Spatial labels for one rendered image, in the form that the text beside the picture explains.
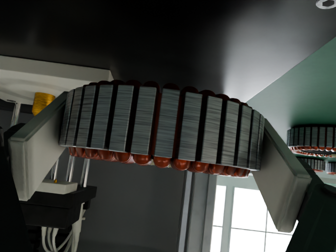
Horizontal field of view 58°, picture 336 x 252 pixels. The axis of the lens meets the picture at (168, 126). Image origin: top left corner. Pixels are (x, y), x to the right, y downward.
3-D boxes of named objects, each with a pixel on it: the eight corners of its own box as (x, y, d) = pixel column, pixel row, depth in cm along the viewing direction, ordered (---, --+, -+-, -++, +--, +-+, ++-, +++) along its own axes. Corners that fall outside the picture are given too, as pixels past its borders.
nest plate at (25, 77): (-83, 43, 24) (-87, 58, 23) (110, 69, 24) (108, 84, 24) (8, 92, 38) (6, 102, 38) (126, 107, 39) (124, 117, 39)
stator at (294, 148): (274, 129, 52) (272, 151, 52) (315, 120, 41) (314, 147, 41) (332, 138, 54) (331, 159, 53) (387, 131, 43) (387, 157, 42)
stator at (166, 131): (35, 59, 12) (18, 150, 12) (305, 96, 13) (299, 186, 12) (91, 108, 23) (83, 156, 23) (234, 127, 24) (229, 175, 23)
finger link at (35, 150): (28, 203, 13) (10, 201, 13) (74, 136, 20) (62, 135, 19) (25, 140, 12) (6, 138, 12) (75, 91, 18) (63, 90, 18)
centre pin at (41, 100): (32, 91, 30) (26, 117, 30) (51, 93, 30) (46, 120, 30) (39, 96, 32) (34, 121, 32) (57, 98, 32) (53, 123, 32)
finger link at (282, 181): (295, 175, 12) (314, 177, 12) (255, 116, 19) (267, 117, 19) (276, 233, 13) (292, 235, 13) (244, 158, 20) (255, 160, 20)
